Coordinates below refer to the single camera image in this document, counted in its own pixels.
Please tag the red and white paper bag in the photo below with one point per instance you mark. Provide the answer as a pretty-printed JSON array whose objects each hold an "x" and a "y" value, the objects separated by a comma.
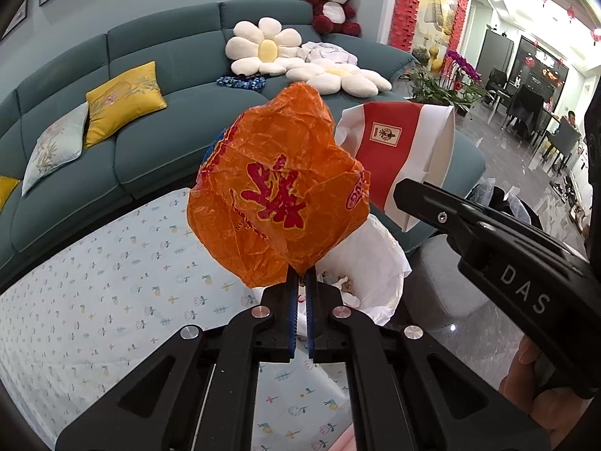
[{"x": 399, "y": 141}]

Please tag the small yellow embroidered cushion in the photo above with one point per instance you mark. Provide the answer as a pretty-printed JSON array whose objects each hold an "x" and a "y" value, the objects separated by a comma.
[{"x": 7, "y": 192}]

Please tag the grey upholstered stool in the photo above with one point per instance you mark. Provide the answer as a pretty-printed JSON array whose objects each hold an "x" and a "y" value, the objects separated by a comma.
[{"x": 436, "y": 282}]

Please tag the printed light blue tablecloth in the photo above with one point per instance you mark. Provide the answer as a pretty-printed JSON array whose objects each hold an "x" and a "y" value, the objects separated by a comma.
[{"x": 117, "y": 300}]

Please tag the clear bubble wrap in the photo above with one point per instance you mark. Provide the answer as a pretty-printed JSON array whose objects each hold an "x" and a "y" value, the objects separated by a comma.
[{"x": 479, "y": 192}]

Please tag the dark dining chair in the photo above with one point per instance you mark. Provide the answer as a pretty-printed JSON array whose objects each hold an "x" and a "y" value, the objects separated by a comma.
[
  {"x": 497, "y": 84},
  {"x": 528, "y": 112},
  {"x": 561, "y": 143}
]

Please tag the dark display cabinet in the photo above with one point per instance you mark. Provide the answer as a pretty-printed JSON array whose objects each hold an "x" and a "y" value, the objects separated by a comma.
[{"x": 544, "y": 65}]

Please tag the dark grey cabinet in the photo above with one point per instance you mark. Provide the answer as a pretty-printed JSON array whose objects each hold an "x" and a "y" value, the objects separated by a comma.
[{"x": 500, "y": 56}]

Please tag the crumpled white cloth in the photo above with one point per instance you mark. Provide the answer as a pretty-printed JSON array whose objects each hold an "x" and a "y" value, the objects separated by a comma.
[{"x": 328, "y": 51}]

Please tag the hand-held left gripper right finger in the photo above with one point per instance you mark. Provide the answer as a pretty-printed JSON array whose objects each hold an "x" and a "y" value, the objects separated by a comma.
[{"x": 310, "y": 333}]

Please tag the teal corner sofa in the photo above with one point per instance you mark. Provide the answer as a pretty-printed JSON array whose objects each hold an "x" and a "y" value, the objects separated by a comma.
[{"x": 155, "y": 150}]

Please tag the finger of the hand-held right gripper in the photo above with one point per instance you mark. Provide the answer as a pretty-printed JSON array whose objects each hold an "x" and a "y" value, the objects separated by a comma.
[{"x": 432, "y": 202}]

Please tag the purple orchid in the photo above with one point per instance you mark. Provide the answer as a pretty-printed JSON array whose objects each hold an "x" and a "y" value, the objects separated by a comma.
[{"x": 465, "y": 65}]

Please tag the white plastic trash bag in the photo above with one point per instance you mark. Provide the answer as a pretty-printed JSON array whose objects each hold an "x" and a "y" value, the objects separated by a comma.
[{"x": 375, "y": 268}]

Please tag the person's right hand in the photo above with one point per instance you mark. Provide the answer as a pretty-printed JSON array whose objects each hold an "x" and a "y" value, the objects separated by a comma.
[{"x": 521, "y": 385}]

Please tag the orange red-printed plastic bag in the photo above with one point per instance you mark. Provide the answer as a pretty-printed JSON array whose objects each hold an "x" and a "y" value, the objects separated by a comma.
[{"x": 281, "y": 174}]

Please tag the yellow gourd ornament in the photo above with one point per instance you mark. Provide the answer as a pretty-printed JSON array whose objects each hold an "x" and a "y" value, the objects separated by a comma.
[{"x": 434, "y": 58}]

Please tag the black bag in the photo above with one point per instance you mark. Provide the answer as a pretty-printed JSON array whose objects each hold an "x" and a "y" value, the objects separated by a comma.
[{"x": 500, "y": 203}]

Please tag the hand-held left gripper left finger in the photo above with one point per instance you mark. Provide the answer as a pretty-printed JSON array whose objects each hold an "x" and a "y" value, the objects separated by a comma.
[{"x": 292, "y": 329}]

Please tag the red and white teddy bear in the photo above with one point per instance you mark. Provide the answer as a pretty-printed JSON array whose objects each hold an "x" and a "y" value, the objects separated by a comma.
[{"x": 333, "y": 9}]

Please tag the red paper-cut wall panel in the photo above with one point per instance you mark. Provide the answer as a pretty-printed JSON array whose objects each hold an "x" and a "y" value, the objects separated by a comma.
[{"x": 408, "y": 9}]

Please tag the blue beaded mat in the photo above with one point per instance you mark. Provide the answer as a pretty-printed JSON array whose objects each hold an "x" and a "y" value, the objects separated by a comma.
[{"x": 239, "y": 82}]

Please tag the large yellow embroidered cushion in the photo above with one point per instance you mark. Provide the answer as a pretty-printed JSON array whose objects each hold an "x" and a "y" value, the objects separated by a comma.
[{"x": 122, "y": 101}]

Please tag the small framed abstract painting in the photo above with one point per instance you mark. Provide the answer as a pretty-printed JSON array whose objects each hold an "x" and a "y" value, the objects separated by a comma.
[{"x": 16, "y": 16}]

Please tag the light blue embroidered cushion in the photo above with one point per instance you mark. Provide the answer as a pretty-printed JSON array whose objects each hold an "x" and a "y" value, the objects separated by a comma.
[{"x": 54, "y": 145}]

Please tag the flat white flower cushion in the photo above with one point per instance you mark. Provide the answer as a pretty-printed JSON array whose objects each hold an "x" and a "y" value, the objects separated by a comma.
[{"x": 357, "y": 80}]

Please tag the round white flower cushion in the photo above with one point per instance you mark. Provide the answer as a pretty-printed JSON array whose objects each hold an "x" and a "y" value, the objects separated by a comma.
[{"x": 249, "y": 47}]

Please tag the green potted plant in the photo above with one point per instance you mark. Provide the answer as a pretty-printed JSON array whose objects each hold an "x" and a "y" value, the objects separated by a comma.
[{"x": 432, "y": 89}]

